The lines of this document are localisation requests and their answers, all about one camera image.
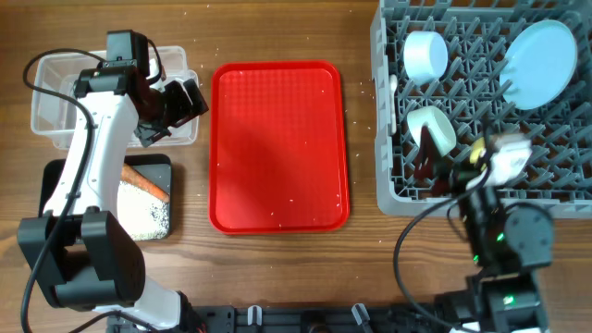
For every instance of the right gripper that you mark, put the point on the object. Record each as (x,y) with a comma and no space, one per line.
(452,171)

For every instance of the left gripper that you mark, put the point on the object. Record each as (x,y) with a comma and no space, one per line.
(185,109)

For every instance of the yellow cup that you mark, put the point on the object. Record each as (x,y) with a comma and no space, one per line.
(478,149)

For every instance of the green bowl of rice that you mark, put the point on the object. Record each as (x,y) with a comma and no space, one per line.
(442,132)

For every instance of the carrot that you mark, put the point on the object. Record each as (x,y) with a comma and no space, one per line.
(134,178)

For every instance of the white plastic spoon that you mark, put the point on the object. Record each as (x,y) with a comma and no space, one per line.
(393,87)

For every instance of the small light blue bowl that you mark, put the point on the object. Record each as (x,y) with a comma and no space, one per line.
(425,56)

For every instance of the large light blue plate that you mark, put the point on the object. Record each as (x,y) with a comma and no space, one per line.
(540,63)

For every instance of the white rice pile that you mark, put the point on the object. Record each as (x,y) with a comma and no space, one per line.
(142,216)

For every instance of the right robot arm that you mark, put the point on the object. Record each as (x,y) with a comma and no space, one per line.
(509,241)

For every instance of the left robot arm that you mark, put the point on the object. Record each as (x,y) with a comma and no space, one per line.
(80,257)

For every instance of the grey dishwasher rack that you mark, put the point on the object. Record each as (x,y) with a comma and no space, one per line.
(478,35)

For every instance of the black tray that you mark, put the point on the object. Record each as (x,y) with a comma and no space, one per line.
(156,167)

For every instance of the red serving tray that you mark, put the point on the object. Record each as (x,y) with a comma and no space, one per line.
(278,157)

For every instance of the clear plastic bin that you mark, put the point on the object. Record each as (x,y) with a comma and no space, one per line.
(55,118)

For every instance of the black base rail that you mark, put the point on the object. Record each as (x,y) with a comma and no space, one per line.
(358,318)

